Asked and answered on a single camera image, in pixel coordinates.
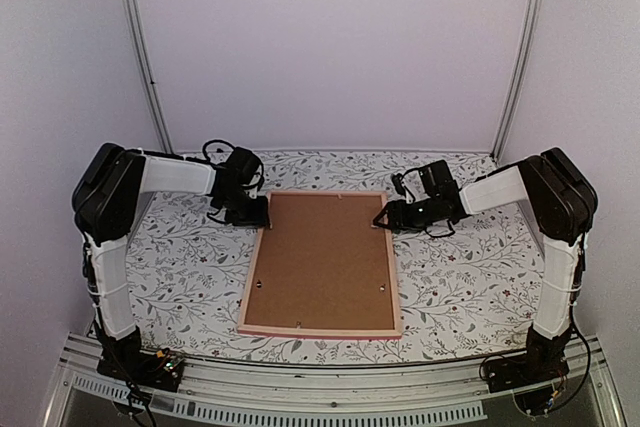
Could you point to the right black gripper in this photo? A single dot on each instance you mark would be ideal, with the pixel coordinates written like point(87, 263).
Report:
point(395, 222)

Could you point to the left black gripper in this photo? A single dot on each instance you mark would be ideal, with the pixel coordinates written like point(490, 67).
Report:
point(260, 219)

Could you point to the brown cardboard backing board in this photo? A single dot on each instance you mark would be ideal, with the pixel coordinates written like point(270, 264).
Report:
point(322, 259)

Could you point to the pink wooden picture frame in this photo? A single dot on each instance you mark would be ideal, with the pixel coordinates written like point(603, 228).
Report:
point(245, 317)

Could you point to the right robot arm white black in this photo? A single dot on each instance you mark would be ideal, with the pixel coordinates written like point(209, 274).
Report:
point(563, 202)

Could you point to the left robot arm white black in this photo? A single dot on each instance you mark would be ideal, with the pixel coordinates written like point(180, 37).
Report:
point(105, 202)

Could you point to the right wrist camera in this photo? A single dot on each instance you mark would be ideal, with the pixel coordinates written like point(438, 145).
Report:
point(400, 187)

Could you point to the front aluminium rail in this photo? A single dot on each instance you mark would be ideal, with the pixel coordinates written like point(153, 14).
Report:
point(222, 392)

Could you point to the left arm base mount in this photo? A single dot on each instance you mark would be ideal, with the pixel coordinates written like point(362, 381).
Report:
point(162, 369)

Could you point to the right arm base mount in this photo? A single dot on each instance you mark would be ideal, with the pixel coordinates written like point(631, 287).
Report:
point(502, 373)

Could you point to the left aluminium corner post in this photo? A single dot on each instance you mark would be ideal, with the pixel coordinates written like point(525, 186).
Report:
point(149, 85)

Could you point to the aluminium corner post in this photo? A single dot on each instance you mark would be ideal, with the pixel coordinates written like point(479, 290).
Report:
point(516, 83)
point(149, 85)

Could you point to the right aluminium corner post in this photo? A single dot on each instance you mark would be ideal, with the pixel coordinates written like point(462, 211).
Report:
point(516, 83)

